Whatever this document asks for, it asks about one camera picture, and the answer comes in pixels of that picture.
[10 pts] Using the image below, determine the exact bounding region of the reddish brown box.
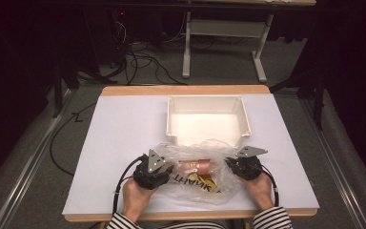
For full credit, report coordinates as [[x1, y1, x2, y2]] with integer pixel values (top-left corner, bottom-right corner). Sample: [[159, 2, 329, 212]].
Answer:
[[175, 158, 215, 179]]

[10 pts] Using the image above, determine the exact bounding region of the tangle of black floor cables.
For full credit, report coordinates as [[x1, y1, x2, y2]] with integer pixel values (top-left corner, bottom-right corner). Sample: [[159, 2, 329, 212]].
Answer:
[[109, 18, 189, 86]]

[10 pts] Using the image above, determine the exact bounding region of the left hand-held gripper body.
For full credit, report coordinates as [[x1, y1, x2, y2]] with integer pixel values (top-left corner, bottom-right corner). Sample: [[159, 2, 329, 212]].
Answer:
[[132, 148, 168, 190]]

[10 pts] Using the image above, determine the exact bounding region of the black computer tower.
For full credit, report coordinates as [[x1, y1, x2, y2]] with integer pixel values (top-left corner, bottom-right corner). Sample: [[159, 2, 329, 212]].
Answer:
[[85, 8, 132, 71]]

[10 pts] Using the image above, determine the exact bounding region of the white plastic bin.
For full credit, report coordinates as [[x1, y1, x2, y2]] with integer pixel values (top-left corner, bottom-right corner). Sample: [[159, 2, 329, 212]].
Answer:
[[166, 94, 253, 149]]

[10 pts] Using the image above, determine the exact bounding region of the black floor cable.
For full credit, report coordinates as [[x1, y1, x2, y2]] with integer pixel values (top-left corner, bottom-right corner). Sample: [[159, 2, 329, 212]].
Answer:
[[49, 102, 98, 177]]

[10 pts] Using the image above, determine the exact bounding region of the white table mat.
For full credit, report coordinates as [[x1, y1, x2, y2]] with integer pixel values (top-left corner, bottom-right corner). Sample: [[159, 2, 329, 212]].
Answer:
[[61, 94, 320, 216]]

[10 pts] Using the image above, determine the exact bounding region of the white metal desk frame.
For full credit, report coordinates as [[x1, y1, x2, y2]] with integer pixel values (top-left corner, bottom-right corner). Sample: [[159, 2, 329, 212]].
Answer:
[[181, 11, 275, 84]]

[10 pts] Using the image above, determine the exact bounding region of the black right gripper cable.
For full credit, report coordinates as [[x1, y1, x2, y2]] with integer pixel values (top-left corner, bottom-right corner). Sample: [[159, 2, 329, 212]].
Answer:
[[260, 166, 280, 208]]

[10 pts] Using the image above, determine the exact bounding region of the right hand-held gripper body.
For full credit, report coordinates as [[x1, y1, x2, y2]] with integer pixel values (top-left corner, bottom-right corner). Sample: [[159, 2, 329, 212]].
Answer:
[[233, 145, 269, 181]]

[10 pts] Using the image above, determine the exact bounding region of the person's striped shirt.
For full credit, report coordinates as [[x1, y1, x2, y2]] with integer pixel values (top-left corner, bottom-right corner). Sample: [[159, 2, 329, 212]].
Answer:
[[158, 221, 227, 229]]

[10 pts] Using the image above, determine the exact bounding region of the black metal stand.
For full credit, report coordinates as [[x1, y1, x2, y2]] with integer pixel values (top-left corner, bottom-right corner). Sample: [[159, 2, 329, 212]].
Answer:
[[270, 68, 327, 131], [52, 60, 109, 118]]

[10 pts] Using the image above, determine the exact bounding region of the wooden table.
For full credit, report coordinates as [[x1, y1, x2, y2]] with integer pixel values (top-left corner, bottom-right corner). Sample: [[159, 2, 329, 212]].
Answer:
[[64, 84, 318, 222]]

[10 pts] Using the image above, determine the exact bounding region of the clear plastic bag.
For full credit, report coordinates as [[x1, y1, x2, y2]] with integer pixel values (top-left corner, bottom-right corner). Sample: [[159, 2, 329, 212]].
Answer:
[[153, 138, 244, 206]]

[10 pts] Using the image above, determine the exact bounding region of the aluminium floor rail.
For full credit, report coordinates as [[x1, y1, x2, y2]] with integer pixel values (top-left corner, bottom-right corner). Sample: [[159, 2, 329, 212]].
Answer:
[[299, 98, 366, 229], [0, 90, 74, 229]]

